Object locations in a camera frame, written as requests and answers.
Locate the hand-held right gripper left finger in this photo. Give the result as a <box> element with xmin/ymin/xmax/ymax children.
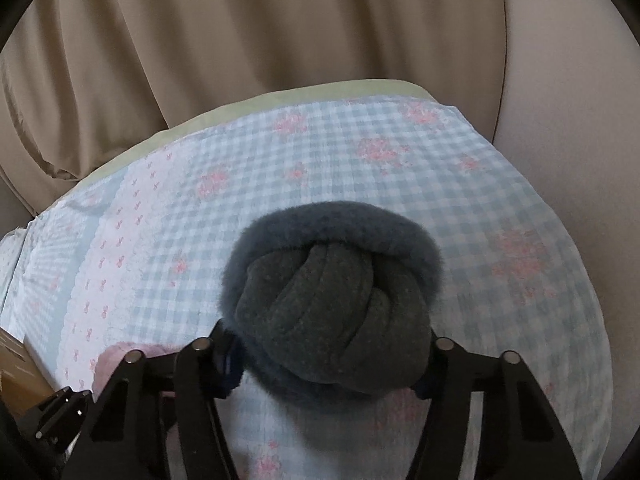
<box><xmin>67</xmin><ymin>320</ymin><xmax>246</xmax><ymax>480</ymax></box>

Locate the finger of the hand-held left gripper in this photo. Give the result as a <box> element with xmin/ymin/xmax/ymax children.
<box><xmin>32</xmin><ymin>387</ymin><xmax>96</xmax><ymax>455</ymax></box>

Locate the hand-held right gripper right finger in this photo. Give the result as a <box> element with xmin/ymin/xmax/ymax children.
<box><xmin>407</xmin><ymin>332</ymin><xmax>583</xmax><ymax>480</ymax></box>

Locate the cardboard box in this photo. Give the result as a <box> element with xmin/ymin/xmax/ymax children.
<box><xmin>0</xmin><ymin>329</ymin><xmax>57</xmax><ymax>422</ymax></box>

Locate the grey sock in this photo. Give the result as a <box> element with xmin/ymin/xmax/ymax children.
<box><xmin>218</xmin><ymin>201</ymin><xmax>445</xmax><ymax>402</ymax></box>

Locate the pink fluffy sock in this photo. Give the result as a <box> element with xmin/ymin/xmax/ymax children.
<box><xmin>95</xmin><ymin>341</ymin><xmax>176</xmax><ymax>394</ymax></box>

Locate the blue checked floral blanket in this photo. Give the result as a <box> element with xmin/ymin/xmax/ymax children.
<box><xmin>0</xmin><ymin>97</ymin><xmax>614</xmax><ymax>480</ymax></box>

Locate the pale green mattress sheet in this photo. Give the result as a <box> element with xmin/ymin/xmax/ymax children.
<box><xmin>75</xmin><ymin>79</ymin><xmax>434</xmax><ymax>192</ymax></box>

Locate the beige curtain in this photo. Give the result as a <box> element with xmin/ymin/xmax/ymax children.
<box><xmin>0</xmin><ymin>0</ymin><xmax>507</xmax><ymax>217</ymax></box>

